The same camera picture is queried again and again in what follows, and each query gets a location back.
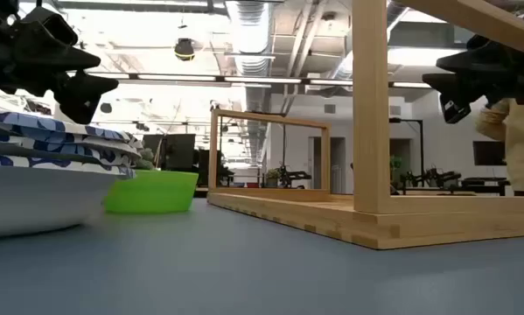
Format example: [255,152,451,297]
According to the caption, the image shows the black metal stand frame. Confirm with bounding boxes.
[388,116,425,176]

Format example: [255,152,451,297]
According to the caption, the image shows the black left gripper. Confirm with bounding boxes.
[0,0,120,125]

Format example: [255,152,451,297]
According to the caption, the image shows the wooden slatted shelf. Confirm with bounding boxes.
[206,0,524,251]

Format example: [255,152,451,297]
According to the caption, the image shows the dark computer monitor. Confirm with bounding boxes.
[142,133,198,172]

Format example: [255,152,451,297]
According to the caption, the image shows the small potted plant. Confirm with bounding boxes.
[264,167,283,189]

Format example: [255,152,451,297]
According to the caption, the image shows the light green plastic bowl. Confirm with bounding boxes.
[103,169,199,215]

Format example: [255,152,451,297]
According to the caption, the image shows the blue patterned paper bowl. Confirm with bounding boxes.
[0,111,134,144]
[0,152,136,240]

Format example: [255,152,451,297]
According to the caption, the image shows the blue patterned white plates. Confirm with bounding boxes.
[0,130,143,164]

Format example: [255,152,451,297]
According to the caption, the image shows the silver ventilation duct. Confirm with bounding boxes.
[224,0,275,113]

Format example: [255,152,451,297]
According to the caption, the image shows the black dome ceiling fixture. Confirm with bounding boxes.
[174,38,197,62]

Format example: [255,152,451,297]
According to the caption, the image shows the black wall screen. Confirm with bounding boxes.
[472,140,508,167]

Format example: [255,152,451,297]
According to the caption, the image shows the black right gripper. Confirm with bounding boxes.
[422,34,524,125]

